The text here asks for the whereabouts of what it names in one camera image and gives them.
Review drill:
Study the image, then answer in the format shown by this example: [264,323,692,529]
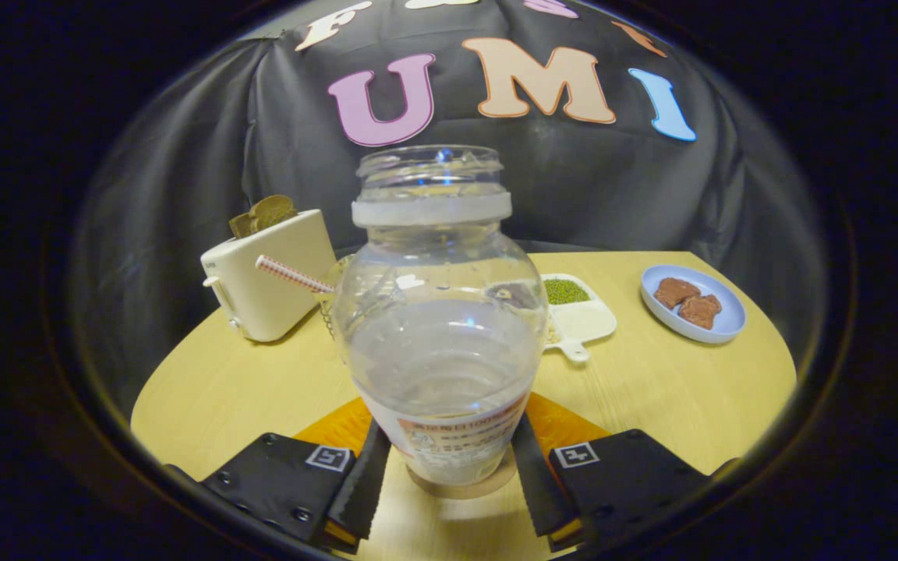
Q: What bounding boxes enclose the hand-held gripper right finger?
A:
[510,393,719,556]

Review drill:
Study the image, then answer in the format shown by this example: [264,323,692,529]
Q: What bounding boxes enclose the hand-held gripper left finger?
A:
[201,397,393,556]

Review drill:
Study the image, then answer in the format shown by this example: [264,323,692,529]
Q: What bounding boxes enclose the round wooden coaster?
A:
[405,448,518,500]

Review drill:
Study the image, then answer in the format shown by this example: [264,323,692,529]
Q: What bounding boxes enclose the clear plastic juice bottle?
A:
[332,145,550,488]

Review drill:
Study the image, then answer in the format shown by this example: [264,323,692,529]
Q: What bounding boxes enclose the light wooden table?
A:
[131,251,797,560]

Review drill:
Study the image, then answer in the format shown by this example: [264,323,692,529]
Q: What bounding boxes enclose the white divided dish of beans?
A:
[540,273,618,364]

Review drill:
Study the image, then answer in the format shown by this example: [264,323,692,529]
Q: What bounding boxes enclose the blue plate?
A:
[640,264,747,344]

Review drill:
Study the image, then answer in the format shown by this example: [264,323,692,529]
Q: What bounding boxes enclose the white toaster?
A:
[200,209,338,344]

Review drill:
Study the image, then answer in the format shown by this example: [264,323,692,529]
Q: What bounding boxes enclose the brown cookie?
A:
[654,277,702,310]
[678,294,723,330]

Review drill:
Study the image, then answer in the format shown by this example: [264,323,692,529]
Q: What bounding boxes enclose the red striped straw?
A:
[255,255,337,295]

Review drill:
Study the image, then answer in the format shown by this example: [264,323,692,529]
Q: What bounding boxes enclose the brown toast slice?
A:
[228,195,298,239]

